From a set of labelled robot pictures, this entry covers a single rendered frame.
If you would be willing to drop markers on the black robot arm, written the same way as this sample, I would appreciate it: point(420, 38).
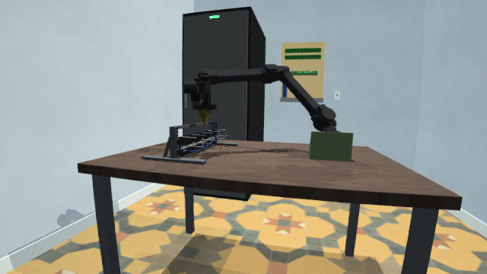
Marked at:
point(326, 116)

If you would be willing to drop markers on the black patch panel rack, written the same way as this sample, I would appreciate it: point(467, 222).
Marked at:
point(176, 144)

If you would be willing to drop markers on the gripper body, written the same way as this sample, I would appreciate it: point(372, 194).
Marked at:
point(207, 106)

